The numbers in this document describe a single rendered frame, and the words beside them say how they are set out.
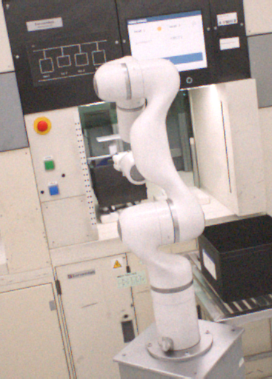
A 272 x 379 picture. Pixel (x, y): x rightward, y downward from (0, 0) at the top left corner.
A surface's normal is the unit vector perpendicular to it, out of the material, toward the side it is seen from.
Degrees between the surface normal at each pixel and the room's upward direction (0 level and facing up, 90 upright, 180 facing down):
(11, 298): 90
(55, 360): 90
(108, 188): 90
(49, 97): 90
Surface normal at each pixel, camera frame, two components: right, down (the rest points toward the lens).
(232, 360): 0.82, 0.03
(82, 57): 0.18, 0.22
